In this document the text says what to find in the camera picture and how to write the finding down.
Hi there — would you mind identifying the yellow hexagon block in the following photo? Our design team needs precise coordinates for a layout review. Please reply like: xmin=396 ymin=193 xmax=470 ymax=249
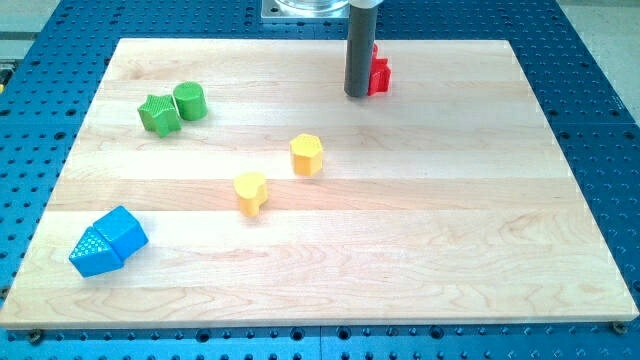
xmin=289 ymin=133 xmax=323 ymax=176

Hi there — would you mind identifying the yellow heart block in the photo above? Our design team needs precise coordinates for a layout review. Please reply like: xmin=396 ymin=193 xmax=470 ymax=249
xmin=233 ymin=172 xmax=268 ymax=217

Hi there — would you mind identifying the red plastic block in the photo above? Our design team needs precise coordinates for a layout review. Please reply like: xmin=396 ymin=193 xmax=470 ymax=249
xmin=367 ymin=45 xmax=391 ymax=96

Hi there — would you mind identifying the light wooden board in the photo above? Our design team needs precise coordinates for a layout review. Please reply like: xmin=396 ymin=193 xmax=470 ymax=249
xmin=1 ymin=38 xmax=638 ymax=329

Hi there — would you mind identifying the green cylinder block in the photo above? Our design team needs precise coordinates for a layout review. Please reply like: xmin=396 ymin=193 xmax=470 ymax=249
xmin=173 ymin=81 xmax=208 ymax=121

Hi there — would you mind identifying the green star block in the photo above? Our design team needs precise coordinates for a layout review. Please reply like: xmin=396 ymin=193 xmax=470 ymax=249
xmin=137 ymin=95 xmax=181 ymax=138

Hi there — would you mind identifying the blue cube block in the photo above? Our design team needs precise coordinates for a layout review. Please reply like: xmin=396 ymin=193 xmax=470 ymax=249
xmin=93 ymin=206 xmax=148 ymax=261

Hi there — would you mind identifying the blue triangle block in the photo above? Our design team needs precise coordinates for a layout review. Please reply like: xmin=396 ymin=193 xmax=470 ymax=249
xmin=68 ymin=227 xmax=124 ymax=277

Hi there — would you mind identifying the left board stop screw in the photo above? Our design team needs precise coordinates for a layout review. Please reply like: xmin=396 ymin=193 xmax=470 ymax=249
xmin=26 ymin=329 xmax=44 ymax=345

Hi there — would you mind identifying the board stop screw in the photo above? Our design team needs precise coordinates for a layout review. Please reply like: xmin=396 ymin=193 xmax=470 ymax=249
xmin=611 ymin=322 xmax=628 ymax=335
xmin=26 ymin=329 xmax=44 ymax=345

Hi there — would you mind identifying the right board stop screw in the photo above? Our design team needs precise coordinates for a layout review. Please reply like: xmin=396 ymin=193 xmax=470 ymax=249
xmin=611 ymin=322 xmax=628 ymax=335

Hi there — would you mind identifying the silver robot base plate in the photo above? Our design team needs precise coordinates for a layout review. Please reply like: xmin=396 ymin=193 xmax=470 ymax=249
xmin=261 ymin=0 xmax=349 ymax=20

